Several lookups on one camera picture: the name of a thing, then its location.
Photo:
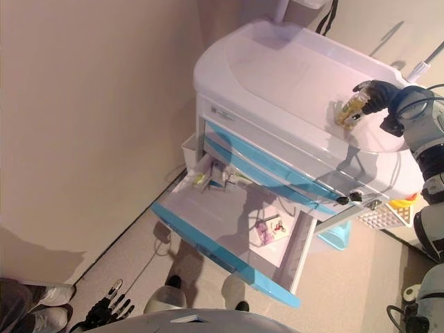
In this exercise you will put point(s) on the white lattice side basket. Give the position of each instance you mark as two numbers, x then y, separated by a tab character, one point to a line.
378	216

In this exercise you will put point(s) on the dark trouser leg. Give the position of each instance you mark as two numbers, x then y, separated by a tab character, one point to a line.
14	295

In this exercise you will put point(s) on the grey robot leg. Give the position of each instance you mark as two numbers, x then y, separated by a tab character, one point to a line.
232	288
166	298

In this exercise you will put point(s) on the pink medicine box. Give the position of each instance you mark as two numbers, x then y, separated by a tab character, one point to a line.
264	234

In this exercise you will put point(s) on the light blue side bin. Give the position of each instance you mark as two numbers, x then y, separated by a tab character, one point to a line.
334	236

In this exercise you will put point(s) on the black-headed key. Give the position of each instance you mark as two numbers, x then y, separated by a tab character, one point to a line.
355	196
342	200

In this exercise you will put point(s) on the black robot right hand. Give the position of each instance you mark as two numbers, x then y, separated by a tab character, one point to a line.
379	93

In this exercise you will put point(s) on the yellow plastic item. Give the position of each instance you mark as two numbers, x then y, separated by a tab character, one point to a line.
399	203

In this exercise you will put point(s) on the large beige green box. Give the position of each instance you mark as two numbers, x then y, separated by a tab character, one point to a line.
239	177

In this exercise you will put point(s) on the white plastic container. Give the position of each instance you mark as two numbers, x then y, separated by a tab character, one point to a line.
308	3

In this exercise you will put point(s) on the grey robot right leg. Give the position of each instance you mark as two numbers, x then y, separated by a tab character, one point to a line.
232	288

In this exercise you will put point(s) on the grey pole white grip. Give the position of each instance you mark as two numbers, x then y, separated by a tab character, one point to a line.
418	71

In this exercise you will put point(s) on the clear bottle yellow capsules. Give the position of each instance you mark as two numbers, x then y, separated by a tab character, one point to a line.
348	109

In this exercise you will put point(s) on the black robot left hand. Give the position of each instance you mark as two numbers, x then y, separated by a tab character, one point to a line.
104	312

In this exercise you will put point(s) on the white sneaker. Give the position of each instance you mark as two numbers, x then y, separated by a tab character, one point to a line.
48	320
55	295

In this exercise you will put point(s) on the white card red print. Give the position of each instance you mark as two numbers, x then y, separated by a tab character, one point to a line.
279	227

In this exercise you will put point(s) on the teal white medicine box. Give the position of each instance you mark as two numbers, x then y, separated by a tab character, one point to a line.
218	180

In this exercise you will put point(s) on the white medical cart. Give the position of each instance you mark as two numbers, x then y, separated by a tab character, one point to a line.
277	79

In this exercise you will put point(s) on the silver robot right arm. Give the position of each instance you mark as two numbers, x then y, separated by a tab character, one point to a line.
416	114

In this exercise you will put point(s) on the grey robot left leg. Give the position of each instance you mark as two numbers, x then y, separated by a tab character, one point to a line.
166	298

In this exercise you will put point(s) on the grey robot torso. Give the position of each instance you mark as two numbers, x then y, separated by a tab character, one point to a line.
190	324

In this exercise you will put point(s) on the white side bin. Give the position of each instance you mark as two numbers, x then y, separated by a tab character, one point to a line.
190	152

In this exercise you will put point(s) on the green white medicine box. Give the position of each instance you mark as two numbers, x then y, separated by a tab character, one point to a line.
200	181

